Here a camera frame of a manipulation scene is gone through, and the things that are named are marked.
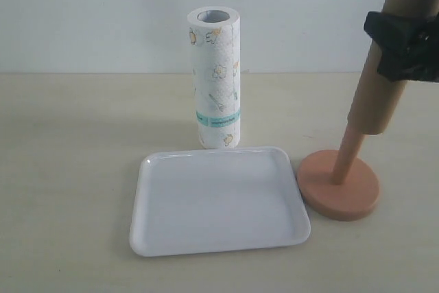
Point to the printed white paper towel roll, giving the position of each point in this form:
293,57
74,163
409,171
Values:
215,52

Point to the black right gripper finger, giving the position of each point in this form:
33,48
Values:
414,66
400,34

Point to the brown cardboard tube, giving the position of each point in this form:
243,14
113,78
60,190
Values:
376,97

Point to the wooden paper towel holder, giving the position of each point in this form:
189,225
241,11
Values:
337,184

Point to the white rectangular plastic tray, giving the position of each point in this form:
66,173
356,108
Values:
205,201

